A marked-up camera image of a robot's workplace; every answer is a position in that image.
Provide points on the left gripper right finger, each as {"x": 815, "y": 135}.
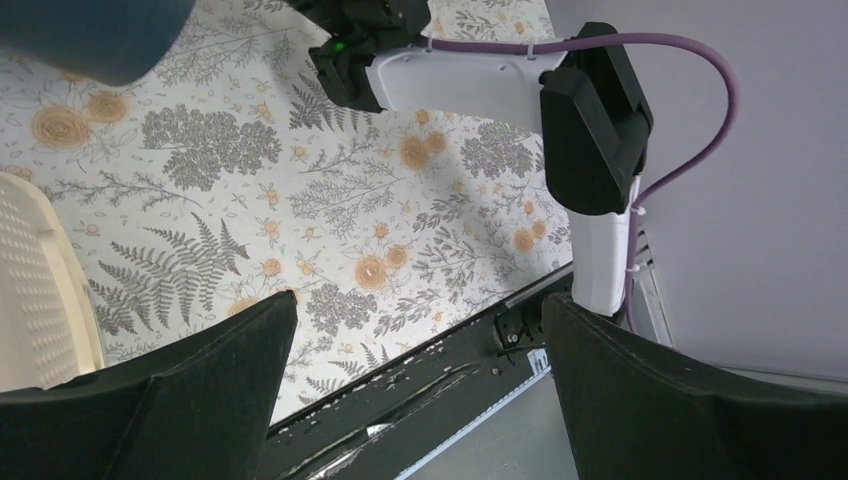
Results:
{"x": 635, "y": 409}

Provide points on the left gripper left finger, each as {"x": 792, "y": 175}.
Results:
{"x": 198, "y": 408}

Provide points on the cream perforated large basket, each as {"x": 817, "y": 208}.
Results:
{"x": 49, "y": 333}

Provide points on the dark blue round bin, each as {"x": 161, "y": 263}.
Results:
{"x": 114, "y": 42}

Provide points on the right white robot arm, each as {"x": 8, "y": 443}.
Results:
{"x": 580, "y": 95}

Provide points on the floral patterned table mat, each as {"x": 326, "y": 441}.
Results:
{"x": 226, "y": 176}

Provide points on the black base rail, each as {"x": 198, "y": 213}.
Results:
{"x": 384, "y": 422}

